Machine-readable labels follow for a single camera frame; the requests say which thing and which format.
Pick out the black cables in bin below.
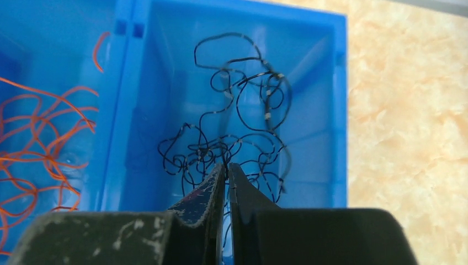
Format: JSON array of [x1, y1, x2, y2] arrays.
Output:
[[158, 32, 293, 253]]

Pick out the blue three-compartment plastic bin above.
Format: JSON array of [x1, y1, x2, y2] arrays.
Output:
[[1, 1, 348, 264]]

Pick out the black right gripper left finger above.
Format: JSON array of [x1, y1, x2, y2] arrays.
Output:
[[8, 164, 225, 264]]

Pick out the orange cable in bin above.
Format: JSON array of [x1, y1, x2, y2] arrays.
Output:
[[0, 31, 111, 257]]

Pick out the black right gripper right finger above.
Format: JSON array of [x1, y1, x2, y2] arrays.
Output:
[[228, 163, 417, 264]]

